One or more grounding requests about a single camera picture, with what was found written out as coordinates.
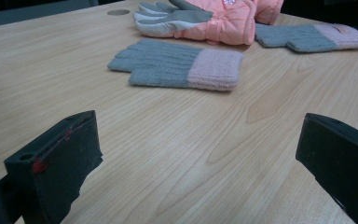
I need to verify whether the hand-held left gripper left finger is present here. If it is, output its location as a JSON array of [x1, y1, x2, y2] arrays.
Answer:
[[4, 109, 103, 224]]

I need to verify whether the grey and pink knit glove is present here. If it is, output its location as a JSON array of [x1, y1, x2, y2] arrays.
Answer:
[[255, 22, 358, 54], [106, 37, 245, 92]]

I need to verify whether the round grey table grommet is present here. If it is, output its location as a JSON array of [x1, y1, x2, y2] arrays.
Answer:
[[106, 8, 131, 17]]

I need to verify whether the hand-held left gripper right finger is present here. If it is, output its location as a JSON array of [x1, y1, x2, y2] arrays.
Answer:
[[295, 112, 358, 224]]

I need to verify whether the pink ski glove white print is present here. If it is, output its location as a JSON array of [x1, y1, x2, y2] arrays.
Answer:
[[222, 0, 284, 26]]

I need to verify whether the pink ski glove grey palm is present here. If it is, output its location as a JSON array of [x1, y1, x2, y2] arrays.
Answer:
[[132, 0, 257, 47]]

